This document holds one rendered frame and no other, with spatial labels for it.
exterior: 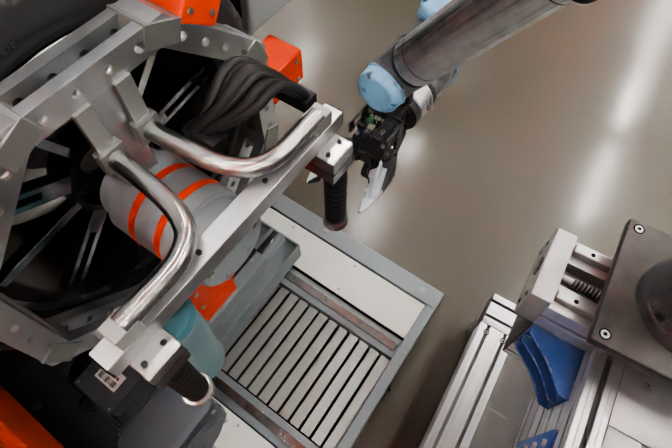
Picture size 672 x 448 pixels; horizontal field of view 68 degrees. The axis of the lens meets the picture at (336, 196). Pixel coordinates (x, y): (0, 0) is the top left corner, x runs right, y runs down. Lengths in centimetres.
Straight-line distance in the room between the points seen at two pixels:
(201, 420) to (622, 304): 81
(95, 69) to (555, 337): 78
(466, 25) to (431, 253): 115
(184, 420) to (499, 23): 93
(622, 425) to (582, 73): 173
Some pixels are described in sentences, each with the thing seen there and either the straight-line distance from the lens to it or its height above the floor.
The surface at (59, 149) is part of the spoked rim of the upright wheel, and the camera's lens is 78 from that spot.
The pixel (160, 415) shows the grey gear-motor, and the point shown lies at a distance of 116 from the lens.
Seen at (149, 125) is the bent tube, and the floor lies 101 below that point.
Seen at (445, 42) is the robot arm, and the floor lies 108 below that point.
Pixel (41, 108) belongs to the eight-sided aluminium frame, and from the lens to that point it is 60.
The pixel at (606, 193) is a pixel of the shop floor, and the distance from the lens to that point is 202.
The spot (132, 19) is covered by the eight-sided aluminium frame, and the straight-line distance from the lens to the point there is 65.
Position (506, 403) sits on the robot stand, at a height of 21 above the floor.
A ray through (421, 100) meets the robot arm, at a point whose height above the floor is 88.
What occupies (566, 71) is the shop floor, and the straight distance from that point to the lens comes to 236.
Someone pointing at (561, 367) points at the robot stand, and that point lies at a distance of 91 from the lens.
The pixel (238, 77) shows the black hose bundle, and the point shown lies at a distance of 66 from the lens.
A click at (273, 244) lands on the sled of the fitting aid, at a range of 150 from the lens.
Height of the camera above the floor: 150
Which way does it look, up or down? 58 degrees down
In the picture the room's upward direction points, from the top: straight up
